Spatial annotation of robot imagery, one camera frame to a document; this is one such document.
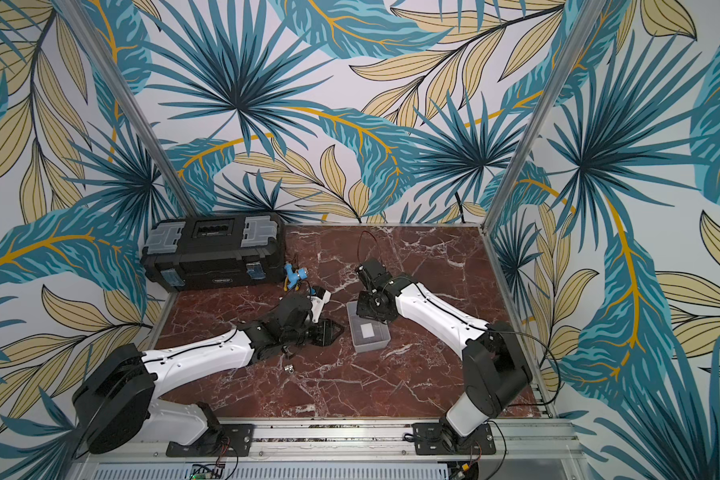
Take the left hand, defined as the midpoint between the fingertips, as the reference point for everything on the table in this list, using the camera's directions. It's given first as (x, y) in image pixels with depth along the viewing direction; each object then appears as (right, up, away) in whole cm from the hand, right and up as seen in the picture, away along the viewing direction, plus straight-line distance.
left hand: (339, 333), depth 81 cm
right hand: (+7, +5, +5) cm, 10 cm away
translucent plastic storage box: (+7, -3, +11) cm, 13 cm away
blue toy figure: (-17, +14, +20) cm, 29 cm away
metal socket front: (-14, -11, +2) cm, 18 cm away
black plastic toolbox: (-40, +22, +11) cm, 47 cm away
